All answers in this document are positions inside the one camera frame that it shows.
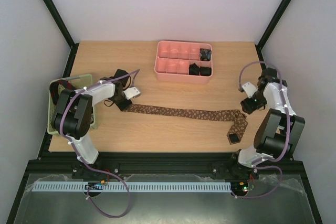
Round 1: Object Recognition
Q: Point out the rolled black tie left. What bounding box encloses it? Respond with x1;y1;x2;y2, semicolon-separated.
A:
189;63;200;76

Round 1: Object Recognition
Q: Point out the black aluminium frame rail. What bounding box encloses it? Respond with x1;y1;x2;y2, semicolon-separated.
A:
26;152;305;177

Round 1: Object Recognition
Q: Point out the green perforated basket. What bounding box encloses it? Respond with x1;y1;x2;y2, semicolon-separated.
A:
47;73;99;136

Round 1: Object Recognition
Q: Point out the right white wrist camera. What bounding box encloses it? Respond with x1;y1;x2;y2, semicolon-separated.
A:
240;82;257;98

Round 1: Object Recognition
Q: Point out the red black striped tie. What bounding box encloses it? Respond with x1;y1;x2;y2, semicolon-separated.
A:
49;79;76;105

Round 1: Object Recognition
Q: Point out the rolled black tie right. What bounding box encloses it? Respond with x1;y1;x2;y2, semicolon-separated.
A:
199;67;212;77

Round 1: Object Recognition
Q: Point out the pink compartment organizer box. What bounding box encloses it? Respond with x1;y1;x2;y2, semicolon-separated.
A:
154;40;213;84

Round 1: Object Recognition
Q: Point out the rolled black tie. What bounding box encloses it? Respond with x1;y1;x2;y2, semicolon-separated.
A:
189;63;200;76
199;67;212;77

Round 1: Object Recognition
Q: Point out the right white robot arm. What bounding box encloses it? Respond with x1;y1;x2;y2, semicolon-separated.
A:
228;67;305;178

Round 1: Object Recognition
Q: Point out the rolled blue patterned tie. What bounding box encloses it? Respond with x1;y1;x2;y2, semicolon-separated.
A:
199;48;212;61

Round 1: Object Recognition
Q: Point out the light blue cable duct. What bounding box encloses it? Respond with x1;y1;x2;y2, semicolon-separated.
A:
32;182;232;193

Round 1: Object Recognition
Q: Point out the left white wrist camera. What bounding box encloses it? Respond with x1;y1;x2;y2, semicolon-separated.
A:
123;87;141;100

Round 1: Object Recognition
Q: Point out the brown floral tie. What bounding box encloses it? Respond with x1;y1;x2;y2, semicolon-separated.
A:
125;104;248;144

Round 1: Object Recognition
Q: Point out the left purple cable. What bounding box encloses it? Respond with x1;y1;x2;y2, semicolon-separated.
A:
60;69;140;218

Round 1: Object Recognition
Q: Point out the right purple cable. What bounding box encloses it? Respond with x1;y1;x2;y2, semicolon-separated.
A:
230;61;289;199

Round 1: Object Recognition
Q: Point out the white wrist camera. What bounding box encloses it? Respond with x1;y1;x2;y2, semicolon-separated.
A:
123;87;141;100
240;82;257;98

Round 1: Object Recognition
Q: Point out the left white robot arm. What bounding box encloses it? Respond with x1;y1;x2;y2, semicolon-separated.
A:
51;69;140;179

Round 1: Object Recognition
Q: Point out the purple cable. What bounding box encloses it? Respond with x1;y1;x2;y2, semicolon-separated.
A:
60;69;140;218
230;61;289;199

